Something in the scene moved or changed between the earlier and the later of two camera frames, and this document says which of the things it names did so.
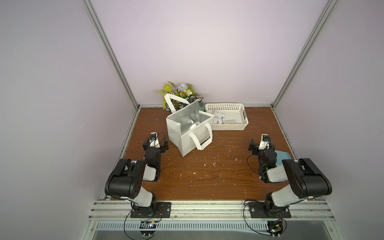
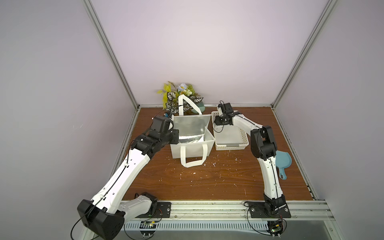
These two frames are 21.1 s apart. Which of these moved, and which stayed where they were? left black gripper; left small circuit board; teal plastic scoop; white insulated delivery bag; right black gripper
Moved: white insulated delivery bag; right black gripper; left black gripper
Stayed: teal plastic scoop; left small circuit board
